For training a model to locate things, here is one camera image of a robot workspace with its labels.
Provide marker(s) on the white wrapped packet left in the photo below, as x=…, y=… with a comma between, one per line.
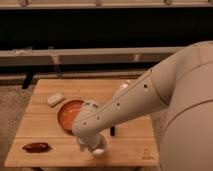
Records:
x=55, y=99

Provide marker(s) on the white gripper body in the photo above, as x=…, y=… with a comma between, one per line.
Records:
x=85, y=142

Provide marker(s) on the grey horizontal rail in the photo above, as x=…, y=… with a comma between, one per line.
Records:
x=27, y=57

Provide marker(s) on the white wrapped packet right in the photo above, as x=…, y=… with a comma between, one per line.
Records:
x=124, y=85

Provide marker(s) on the orange ceramic bowl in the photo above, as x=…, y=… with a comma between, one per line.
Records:
x=67, y=114

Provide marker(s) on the white wrapped packet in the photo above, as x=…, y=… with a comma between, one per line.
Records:
x=55, y=99
x=124, y=85

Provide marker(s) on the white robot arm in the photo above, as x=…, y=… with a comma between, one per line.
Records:
x=182, y=84

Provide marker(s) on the wooden table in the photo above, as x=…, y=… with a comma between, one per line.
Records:
x=132, y=145

